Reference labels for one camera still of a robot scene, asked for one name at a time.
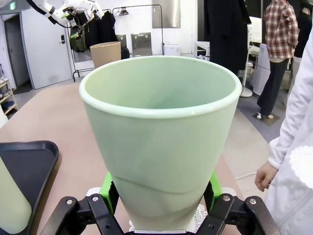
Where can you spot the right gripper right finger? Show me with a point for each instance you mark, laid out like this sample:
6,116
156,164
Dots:
234,213

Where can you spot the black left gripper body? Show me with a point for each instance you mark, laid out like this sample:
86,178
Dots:
83,17

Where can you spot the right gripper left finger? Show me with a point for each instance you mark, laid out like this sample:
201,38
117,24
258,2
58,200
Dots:
80,213

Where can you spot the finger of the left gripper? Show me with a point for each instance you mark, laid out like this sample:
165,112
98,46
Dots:
76,33
64,15

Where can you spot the brown tall cup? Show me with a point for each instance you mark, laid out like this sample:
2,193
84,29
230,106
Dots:
105,56

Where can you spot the green tall cup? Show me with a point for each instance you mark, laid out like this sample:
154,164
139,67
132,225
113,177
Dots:
12,203
159,147

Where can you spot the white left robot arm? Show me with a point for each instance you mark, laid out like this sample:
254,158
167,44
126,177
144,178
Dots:
42,6

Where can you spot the person's left forearm white sleeve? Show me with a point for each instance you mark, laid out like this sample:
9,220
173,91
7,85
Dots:
284,142

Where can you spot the person's left hand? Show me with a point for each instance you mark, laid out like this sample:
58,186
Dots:
265,176

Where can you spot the dark hanging clothes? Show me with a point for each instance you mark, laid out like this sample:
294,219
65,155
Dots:
102,31

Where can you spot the white door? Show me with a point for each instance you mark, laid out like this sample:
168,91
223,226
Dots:
46,54

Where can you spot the grey metal box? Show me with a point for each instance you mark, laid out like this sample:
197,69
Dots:
141,44
121,41

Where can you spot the black plastic tray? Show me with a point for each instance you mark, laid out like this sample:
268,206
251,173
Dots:
36,166

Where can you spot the black garment rack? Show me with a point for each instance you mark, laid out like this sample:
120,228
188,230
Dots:
160,24

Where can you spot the silver metal panel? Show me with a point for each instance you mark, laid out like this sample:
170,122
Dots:
166,13

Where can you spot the wooden shoe rack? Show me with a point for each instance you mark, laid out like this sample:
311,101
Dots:
8,98

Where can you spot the white appliance box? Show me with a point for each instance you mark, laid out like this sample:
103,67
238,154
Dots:
172,50

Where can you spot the person in white jacket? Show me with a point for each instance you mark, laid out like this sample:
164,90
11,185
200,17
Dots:
300,110

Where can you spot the white standing fan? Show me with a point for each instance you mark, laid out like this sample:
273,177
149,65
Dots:
245,90

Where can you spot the white air purifier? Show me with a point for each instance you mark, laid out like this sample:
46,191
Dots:
261,71

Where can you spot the long black coat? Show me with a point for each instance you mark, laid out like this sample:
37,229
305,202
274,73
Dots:
227,34

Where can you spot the person in plaid shirt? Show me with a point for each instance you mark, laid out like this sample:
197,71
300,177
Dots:
281,36

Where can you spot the person in black top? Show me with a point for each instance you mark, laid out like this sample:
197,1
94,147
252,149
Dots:
304,31

